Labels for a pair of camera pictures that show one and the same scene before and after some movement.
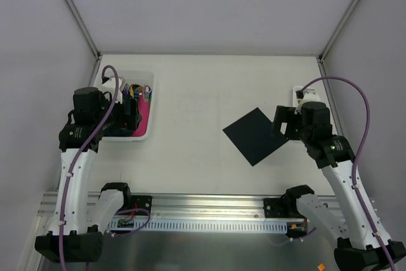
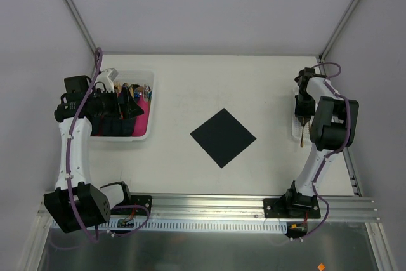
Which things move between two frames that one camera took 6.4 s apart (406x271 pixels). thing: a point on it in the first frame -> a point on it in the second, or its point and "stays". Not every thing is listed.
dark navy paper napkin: [255, 136] -> [223, 137]
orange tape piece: [321, 266] stays
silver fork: [146, 91] stays
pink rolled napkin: [143, 108] stays
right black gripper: [282, 122] -> [304, 117]
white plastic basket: [139, 78] stays
